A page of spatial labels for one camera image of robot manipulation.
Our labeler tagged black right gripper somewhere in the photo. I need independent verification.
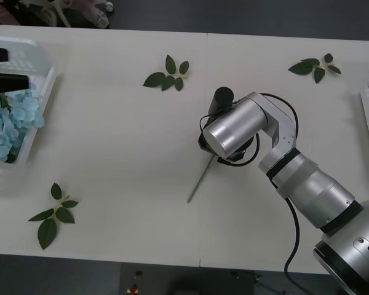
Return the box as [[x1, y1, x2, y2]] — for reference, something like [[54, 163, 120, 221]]
[[197, 131, 218, 157]]

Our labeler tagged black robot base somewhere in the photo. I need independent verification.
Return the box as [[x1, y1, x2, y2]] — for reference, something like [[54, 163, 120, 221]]
[[119, 263, 284, 295]]

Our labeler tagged green leaf twig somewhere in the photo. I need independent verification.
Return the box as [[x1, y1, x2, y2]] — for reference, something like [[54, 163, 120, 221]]
[[28, 183, 79, 251], [142, 54, 190, 92], [288, 53, 342, 84]]

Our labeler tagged person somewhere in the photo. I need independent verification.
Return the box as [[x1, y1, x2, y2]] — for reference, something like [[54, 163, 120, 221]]
[[68, 0, 111, 30]]

